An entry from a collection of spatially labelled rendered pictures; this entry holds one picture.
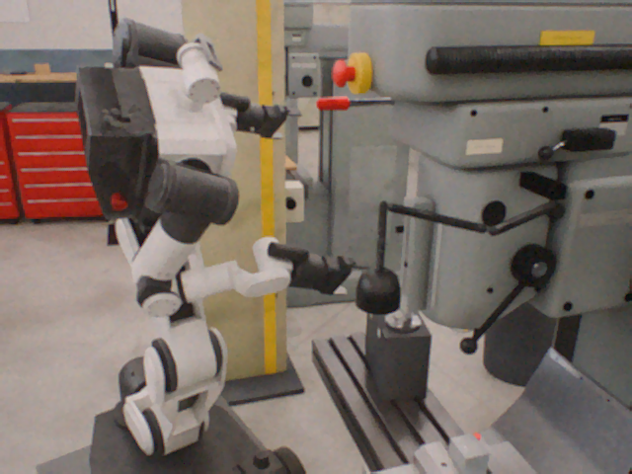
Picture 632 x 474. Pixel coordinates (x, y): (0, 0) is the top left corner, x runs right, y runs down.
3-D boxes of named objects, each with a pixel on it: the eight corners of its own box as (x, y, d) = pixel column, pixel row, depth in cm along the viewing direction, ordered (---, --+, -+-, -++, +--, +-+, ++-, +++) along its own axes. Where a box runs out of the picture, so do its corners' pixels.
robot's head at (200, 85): (183, 112, 116) (191, 76, 110) (173, 78, 121) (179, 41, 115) (215, 113, 119) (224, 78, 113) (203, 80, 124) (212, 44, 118)
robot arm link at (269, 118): (270, 148, 178) (237, 143, 170) (260, 123, 181) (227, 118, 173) (292, 121, 170) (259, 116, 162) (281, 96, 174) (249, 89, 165)
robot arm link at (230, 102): (242, 142, 168) (207, 137, 160) (231, 114, 172) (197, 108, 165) (262, 118, 161) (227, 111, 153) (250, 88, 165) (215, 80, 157)
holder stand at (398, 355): (380, 401, 150) (384, 333, 142) (363, 354, 170) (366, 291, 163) (427, 398, 151) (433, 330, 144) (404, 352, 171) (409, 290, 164)
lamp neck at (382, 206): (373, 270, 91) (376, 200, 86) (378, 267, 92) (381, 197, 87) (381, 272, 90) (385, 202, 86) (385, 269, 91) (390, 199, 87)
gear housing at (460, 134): (452, 172, 86) (459, 103, 82) (385, 138, 107) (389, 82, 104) (637, 158, 95) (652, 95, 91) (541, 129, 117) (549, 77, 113)
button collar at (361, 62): (358, 96, 87) (360, 53, 85) (346, 91, 92) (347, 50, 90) (371, 96, 88) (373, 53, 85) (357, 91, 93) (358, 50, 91)
